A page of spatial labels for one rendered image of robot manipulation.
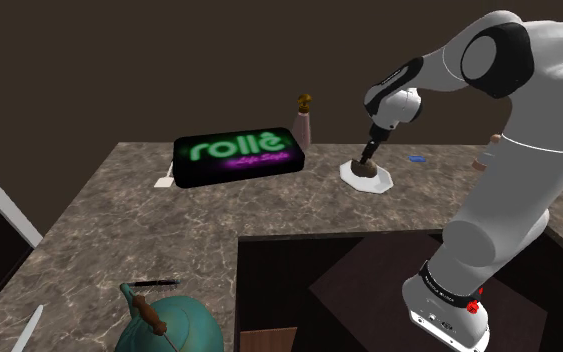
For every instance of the small white flat spatula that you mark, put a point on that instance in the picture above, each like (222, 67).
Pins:
(164, 181)

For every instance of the dark robot stand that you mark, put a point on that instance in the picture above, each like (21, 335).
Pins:
(383, 292)

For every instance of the pink bottle with gold cap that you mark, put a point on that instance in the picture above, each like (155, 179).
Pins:
(302, 128)

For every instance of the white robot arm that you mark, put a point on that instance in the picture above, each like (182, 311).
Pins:
(515, 161)

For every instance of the white octagonal plate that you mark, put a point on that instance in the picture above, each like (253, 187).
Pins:
(381, 181)

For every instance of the brown round lump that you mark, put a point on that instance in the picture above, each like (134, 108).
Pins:
(364, 169)

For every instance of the clear bottle with tan cap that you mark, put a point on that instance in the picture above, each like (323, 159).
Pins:
(484, 155)

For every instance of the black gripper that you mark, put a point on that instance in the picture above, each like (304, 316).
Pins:
(370, 148)

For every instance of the small blue flat card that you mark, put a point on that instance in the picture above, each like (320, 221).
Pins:
(417, 158)

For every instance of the black pen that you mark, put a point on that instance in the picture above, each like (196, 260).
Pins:
(154, 283)

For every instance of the black box with neon lettering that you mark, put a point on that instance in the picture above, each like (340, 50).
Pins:
(242, 158)

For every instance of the silver knife blade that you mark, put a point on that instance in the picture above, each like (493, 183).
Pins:
(28, 331)

